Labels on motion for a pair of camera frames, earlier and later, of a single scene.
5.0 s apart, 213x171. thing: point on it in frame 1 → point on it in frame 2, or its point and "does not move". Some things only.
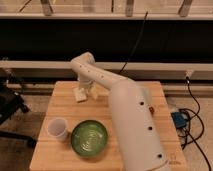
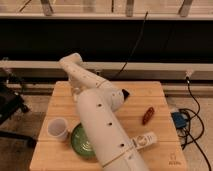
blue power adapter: (179, 120) does not move
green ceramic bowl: (89, 138) does not move
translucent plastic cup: (58, 128) does not move
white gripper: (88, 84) → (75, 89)
